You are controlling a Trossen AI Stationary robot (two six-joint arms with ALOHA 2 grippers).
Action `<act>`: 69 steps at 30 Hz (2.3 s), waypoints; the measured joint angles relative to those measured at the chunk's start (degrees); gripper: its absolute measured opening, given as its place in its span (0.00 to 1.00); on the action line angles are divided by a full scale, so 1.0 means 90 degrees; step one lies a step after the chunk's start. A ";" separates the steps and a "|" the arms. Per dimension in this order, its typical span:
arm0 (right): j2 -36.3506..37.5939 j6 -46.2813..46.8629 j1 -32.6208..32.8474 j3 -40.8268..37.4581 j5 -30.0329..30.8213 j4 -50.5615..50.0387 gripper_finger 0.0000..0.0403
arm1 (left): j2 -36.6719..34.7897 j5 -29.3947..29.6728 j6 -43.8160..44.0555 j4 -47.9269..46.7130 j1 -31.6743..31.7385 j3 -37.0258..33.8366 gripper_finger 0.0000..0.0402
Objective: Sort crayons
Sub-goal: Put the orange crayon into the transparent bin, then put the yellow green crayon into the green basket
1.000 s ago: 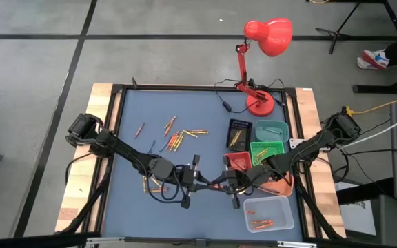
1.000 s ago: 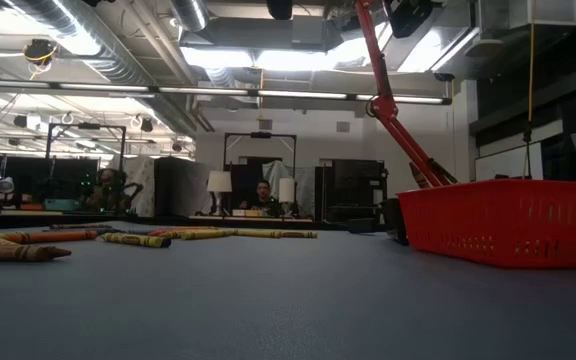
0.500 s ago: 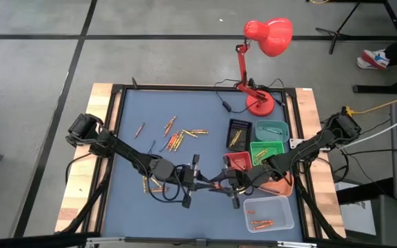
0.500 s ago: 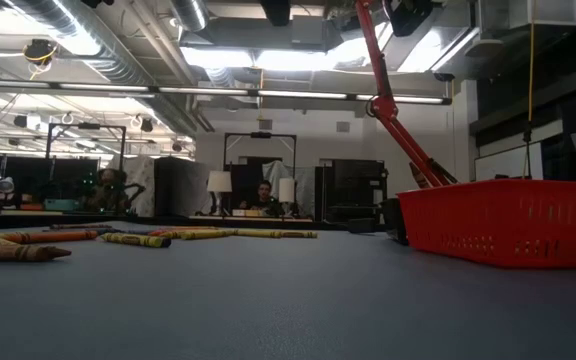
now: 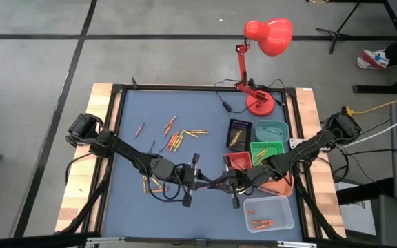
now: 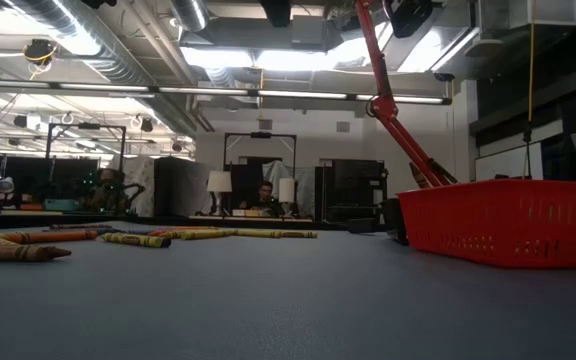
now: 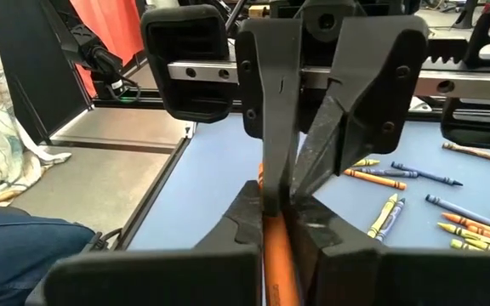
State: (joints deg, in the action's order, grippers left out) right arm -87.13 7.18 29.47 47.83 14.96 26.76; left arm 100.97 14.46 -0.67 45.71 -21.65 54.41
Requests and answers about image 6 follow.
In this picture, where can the red slotted basket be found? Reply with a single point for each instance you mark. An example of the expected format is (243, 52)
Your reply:
(508, 225)

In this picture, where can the white wall board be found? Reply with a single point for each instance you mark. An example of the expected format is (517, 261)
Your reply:
(508, 162)

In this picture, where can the silver ceiling duct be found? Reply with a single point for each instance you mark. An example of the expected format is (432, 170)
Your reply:
(118, 65)

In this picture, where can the person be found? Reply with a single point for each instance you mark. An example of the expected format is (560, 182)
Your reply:
(265, 200)
(107, 187)

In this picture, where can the white shade table lamp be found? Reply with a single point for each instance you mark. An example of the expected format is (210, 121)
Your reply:
(219, 182)
(286, 190)

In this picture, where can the black gantry frame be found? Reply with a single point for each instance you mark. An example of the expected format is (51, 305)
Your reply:
(260, 135)
(88, 126)

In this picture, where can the yellow crayon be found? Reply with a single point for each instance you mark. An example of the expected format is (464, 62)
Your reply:
(258, 233)
(298, 234)
(208, 234)
(170, 234)

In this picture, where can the brown crayon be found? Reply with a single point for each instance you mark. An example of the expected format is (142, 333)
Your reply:
(80, 226)
(13, 252)
(419, 176)

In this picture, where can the teal box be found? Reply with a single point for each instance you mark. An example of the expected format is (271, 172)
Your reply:
(60, 204)

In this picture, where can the red desk lamp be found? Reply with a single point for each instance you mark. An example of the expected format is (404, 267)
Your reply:
(385, 107)

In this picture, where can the long ceiling light bar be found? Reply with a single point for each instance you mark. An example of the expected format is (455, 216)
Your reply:
(203, 91)

